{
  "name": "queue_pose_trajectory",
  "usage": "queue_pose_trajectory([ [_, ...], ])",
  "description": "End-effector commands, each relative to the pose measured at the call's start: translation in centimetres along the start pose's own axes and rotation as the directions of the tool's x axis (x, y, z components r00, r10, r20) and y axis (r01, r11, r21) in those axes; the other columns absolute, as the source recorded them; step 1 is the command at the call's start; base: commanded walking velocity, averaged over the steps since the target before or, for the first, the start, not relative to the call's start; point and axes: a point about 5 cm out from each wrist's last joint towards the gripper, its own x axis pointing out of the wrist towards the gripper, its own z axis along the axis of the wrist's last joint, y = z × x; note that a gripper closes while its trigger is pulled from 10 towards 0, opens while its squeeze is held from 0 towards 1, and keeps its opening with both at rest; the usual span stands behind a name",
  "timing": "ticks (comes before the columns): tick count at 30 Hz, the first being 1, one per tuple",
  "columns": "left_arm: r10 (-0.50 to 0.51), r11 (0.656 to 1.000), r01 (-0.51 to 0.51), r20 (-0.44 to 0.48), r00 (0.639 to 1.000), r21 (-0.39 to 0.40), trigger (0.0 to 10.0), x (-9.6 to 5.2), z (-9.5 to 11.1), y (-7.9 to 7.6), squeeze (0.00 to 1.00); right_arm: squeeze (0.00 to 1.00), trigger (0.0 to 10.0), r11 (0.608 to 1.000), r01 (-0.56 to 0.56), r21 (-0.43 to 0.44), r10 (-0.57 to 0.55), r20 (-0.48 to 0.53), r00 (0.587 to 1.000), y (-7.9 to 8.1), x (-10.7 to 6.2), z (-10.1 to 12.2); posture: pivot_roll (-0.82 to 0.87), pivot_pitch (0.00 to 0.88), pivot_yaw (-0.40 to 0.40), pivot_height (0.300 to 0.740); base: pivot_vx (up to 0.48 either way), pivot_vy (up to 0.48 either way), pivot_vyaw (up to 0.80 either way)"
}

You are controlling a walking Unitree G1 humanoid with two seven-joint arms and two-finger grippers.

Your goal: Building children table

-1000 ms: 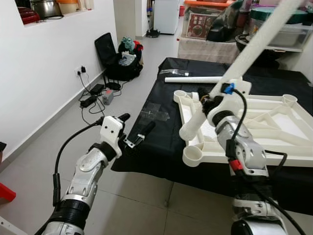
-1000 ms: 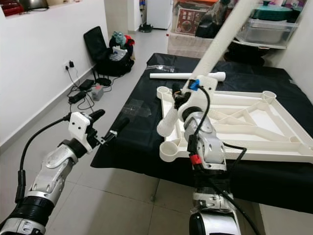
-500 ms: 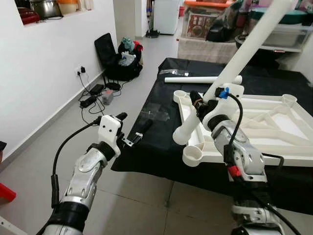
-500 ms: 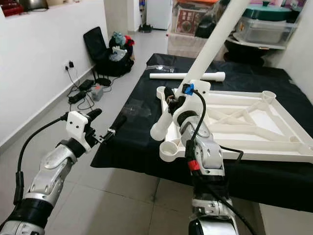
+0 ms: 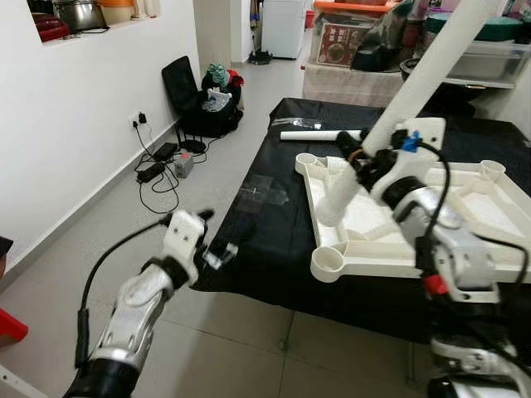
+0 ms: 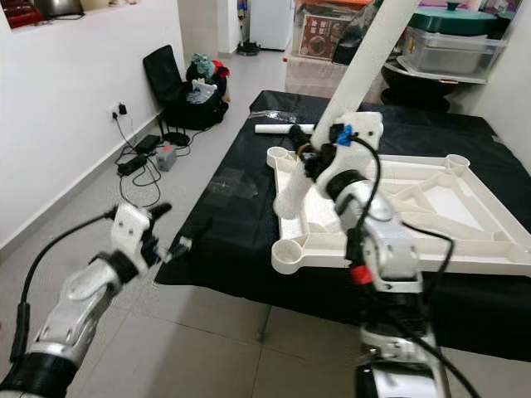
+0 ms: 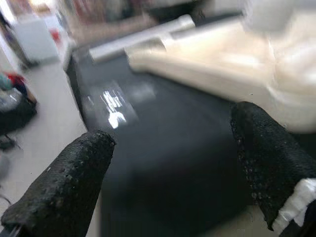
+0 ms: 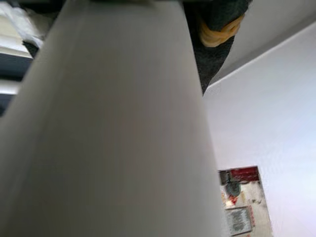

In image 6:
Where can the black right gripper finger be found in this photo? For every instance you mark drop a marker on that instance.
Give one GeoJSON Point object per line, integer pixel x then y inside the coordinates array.
{"type": "Point", "coordinates": [301, 143]}

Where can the white plastic table leg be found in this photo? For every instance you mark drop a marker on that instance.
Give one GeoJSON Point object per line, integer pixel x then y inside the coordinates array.
{"type": "Point", "coordinates": [369, 66]}
{"type": "Point", "coordinates": [278, 129]}

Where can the white plastic children table top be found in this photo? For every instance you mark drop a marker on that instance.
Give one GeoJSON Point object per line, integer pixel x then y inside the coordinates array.
{"type": "Point", "coordinates": [465, 232]}

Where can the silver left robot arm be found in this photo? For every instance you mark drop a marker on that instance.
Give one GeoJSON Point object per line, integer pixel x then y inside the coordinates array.
{"type": "Point", "coordinates": [75, 315]}

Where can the clear plastic bag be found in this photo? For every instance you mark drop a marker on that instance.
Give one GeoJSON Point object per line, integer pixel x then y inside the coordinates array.
{"type": "Point", "coordinates": [274, 116]}

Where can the grey electrical box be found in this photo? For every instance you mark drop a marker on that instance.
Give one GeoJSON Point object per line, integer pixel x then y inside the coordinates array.
{"type": "Point", "coordinates": [166, 157]}

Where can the black power strip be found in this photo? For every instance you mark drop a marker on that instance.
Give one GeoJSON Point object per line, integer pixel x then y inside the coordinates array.
{"type": "Point", "coordinates": [133, 164]}

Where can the beige cloth covered table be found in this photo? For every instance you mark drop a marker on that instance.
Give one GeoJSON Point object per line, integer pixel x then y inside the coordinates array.
{"type": "Point", "coordinates": [311, 79]}

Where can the black power adapter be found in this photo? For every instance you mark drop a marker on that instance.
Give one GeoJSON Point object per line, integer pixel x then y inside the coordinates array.
{"type": "Point", "coordinates": [148, 144]}

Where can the black wifi router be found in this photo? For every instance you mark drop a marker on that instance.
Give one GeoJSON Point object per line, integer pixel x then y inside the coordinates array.
{"type": "Point", "coordinates": [175, 138]}

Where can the clear tape patch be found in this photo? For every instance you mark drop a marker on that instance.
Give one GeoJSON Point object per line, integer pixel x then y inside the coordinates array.
{"type": "Point", "coordinates": [236, 184]}

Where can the black fan base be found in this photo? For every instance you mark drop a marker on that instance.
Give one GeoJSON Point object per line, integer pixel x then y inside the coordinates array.
{"type": "Point", "coordinates": [249, 50]}

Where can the shiny black bag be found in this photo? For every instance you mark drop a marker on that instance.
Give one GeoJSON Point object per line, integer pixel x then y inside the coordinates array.
{"type": "Point", "coordinates": [350, 41]}

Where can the white plastic bag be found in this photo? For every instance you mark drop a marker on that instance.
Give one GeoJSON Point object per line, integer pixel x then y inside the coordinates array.
{"type": "Point", "coordinates": [201, 91]}

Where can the black round wok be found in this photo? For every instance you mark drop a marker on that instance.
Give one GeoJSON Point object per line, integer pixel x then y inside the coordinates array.
{"type": "Point", "coordinates": [419, 89]}

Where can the white cabinet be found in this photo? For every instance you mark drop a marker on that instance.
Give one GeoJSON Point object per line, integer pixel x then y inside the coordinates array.
{"type": "Point", "coordinates": [271, 23]}

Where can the black open suitcase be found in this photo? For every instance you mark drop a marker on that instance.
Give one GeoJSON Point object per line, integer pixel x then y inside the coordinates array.
{"type": "Point", "coordinates": [159, 75]}

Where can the clear plastic storage container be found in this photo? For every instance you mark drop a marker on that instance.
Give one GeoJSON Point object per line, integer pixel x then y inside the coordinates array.
{"type": "Point", "coordinates": [452, 56]}

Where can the green round pot lid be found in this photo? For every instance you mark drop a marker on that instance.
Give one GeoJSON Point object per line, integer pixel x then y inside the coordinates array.
{"type": "Point", "coordinates": [452, 21]}

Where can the beige tub orange lid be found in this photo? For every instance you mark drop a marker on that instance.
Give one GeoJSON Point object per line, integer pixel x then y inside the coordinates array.
{"type": "Point", "coordinates": [97, 4]}

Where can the small steel pot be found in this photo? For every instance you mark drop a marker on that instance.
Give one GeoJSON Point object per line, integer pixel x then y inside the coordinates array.
{"type": "Point", "coordinates": [70, 7]}

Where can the dark red pot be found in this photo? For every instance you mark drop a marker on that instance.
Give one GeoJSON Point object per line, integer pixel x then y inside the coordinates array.
{"type": "Point", "coordinates": [22, 15]}

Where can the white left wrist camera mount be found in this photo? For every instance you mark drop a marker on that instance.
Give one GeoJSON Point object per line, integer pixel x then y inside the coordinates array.
{"type": "Point", "coordinates": [133, 230]}

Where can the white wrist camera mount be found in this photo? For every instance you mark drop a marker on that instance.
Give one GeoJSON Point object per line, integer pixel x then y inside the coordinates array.
{"type": "Point", "coordinates": [133, 230]}
{"type": "Point", "coordinates": [363, 131]}

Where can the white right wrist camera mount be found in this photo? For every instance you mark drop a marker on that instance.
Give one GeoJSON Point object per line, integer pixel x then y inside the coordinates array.
{"type": "Point", "coordinates": [363, 131]}

